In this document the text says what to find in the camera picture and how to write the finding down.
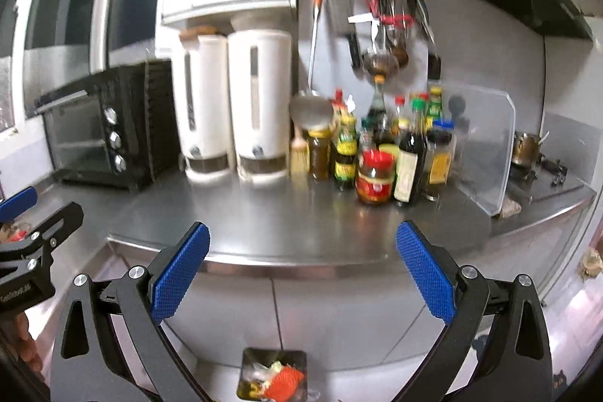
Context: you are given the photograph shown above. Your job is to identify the black lid spice jar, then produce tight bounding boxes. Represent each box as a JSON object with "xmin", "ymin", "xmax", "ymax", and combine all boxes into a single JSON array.
[{"xmin": 423, "ymin": 127, "xmax": 455, "ymax": 202}]

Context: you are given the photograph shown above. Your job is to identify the red lid chili sauce jar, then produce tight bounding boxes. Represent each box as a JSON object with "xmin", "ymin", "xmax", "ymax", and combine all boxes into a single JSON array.
[{"xmin": 356, "ymin": 150, "xmax": 396, "ymax": 205}]

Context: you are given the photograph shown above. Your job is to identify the wooden board on dispenser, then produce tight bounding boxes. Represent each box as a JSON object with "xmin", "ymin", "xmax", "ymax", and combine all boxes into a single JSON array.
[{"xmin": 179, "ymin": 24, "xmax": 219, "ymax": 42}]

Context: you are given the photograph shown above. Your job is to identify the tall dark vinegar bottle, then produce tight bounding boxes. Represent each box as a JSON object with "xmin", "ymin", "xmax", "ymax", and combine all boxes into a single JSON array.
[{"xmin": 367, "ymin": 75, "xmax": 387, "ymax": 131}]

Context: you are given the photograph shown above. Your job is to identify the black trash bin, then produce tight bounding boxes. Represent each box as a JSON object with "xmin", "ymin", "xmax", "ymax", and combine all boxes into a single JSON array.
[{"xmin": 236, "ymin": 348, "xmax": 308, "ymax": 402}]

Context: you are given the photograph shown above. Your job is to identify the orange foam fruit net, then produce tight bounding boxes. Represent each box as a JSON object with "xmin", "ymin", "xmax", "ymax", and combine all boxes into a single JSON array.
[{"xmin": 263, "ymin": 366, "xmax": 306, "ymax": 402}]

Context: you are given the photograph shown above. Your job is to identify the white ceramic bowl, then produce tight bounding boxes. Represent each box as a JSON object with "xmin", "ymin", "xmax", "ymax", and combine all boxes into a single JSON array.
[{"xmin": 230, "ymin": 11, "xmax": 284, "ymax": 32}]

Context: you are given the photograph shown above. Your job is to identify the small bristle brush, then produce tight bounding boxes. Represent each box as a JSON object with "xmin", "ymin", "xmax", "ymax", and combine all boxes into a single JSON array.
[{"xmin": 289, "ymin": 127, "xmax": 310, "ymax": 174}]

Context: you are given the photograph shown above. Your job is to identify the hanging steel ladle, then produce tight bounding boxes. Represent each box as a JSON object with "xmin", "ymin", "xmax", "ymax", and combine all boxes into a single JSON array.
[{"xmin": 363, "ymin": 0, "xmax": 399, "ymax": 78}]

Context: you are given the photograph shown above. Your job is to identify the green label sauce bottle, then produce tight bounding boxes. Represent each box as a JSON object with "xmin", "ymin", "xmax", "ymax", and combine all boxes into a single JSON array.
[{"xmin": 333, "ymin": 113, "xmax": 358, "ymax": 190}]

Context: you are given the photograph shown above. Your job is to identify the steel cleaver knife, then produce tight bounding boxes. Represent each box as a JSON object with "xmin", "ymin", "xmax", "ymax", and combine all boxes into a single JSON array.
[{"xmin": 327, "ymin": 0, "xmax": 362, "ymax": 69}]

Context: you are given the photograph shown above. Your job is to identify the red handled scissors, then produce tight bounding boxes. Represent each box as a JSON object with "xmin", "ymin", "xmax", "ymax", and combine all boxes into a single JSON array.
[{"xmin": 347, "ymin": 0, "xmax": 414, "ymax": 29}]

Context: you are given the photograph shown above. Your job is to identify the right white rice dispenser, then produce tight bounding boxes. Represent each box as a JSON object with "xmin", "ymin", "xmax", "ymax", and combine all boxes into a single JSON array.
[{"xmin": 227, "ymin": 29, "xmax": 292, "ymax": 185}]

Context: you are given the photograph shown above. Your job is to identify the amber glass jar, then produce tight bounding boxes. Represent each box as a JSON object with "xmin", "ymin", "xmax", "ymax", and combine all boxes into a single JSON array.
[{"xmin": 308, "ymin": 128, "xmax": 331, "ymax": 182}]

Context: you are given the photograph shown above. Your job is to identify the white rice dispenser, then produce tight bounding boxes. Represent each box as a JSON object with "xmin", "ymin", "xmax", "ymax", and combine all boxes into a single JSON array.
[
  {"xmin": 227, "ymin": 29, "xmax": 292, "ymax": 185},
  {"xmin": 171, "ymin": 35, "xmax": 235, "ymax": 183}
]

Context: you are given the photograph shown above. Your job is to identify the black toaster oven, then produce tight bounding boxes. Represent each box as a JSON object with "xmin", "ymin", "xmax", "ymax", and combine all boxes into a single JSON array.
[{"xmin": 36, "ymin": 59, "xmax": 180, "ymax": 191}]

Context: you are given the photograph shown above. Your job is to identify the gas stove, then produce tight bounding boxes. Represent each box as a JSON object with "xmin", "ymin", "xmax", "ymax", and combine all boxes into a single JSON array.
[{"xmin": 507, "ymin": 155, "xmax": 586, "ymax": 205}]

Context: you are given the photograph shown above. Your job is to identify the person's left hand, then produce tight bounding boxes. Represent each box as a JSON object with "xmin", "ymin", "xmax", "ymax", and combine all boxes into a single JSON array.
[{"xmin": 1, "ymin": 312, "xmax": 43, "ymax": 373}]

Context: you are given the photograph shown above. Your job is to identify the clear acrylic splash guard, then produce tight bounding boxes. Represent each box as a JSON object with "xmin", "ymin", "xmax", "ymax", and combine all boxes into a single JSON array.
[{"xmin": 428, "ymin": 81, "xmax": 516, "ymax": 216}]

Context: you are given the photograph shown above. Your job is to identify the steel cooking pot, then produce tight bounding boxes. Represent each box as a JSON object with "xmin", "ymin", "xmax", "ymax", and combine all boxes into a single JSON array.
[{"xmin": 511, "ymin": 131, "xmax": 549, "ymax": 169}]

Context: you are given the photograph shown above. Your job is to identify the dark soy sauce bottle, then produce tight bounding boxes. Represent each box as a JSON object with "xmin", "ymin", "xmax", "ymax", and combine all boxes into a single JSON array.
[{"xmin": 392, "ymin": 97, "xmax": 426, "ymax": 206}]

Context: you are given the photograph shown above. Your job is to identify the left white rice dispenser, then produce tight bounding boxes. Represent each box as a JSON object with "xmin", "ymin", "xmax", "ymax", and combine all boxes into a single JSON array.
[{"xmin": 171, "ymin": 35, "xmax": 235, "ymax": 183}]

